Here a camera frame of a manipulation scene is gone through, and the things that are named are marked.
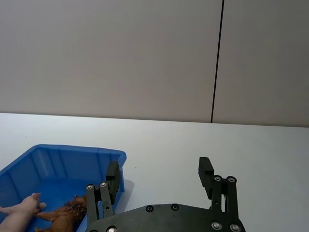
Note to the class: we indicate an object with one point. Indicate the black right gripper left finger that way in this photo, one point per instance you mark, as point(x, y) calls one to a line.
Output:
point(106, 193)

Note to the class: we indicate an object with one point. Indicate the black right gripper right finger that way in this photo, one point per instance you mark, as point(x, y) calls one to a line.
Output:
point(220, 193)

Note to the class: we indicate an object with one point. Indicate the brown toy lion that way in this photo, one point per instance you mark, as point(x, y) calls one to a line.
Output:
point(65, 213)

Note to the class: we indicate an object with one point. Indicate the blue plastic bin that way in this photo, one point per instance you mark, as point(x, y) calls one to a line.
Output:
point(58, 166)

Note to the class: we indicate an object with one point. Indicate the pink toy pig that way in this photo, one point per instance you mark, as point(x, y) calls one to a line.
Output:
point(20, 210)

